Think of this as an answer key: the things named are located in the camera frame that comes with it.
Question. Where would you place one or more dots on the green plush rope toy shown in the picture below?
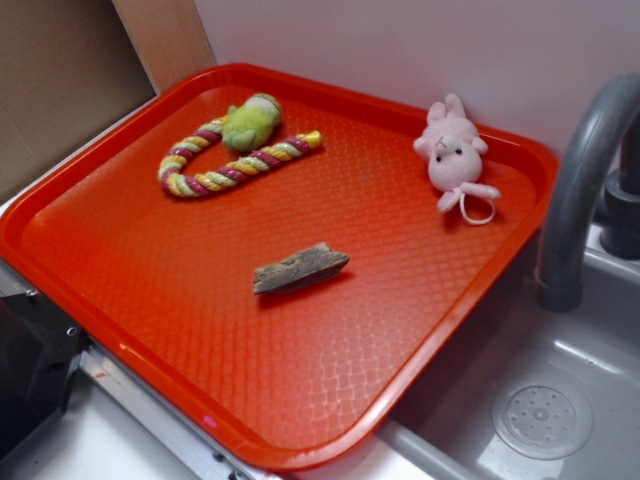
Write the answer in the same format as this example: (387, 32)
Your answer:
(245, 130)

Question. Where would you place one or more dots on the metal rail strip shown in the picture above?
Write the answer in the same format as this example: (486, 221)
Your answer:
(200, 456)

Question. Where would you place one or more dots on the red plastic tray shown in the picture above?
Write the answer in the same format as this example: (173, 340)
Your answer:
(283, 381)

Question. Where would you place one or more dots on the light wooden board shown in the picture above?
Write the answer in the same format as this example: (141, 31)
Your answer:
(169, 39)

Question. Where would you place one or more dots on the pink plush bunny toy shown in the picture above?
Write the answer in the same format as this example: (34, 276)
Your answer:
(452, 149)

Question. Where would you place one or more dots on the grey toy faucet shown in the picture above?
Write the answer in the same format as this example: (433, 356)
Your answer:
(600, 172)

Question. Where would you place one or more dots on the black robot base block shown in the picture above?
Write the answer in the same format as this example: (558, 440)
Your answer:
(40, 352)

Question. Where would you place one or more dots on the grey plastic sink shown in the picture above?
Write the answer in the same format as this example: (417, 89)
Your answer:
(519, 392)

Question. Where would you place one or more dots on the brown cardboard panel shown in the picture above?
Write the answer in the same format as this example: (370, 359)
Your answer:
(68, 71)

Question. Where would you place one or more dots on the brown wood chip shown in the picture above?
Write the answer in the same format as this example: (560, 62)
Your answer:
(302, 269)

